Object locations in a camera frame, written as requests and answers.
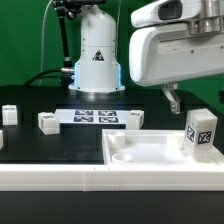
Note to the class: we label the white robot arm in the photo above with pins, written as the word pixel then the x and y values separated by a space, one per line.
pixel 97 72

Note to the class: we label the white U-shaped boundary fence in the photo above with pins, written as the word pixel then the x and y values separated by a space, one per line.
pixel 108 177

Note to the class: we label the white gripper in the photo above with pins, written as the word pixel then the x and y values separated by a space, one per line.
pixel 176 40

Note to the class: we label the white marker tag sheet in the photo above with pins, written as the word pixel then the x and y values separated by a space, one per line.
pixel 81 116

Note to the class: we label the white square tabletop part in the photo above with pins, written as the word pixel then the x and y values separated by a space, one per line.
pixel 151 147

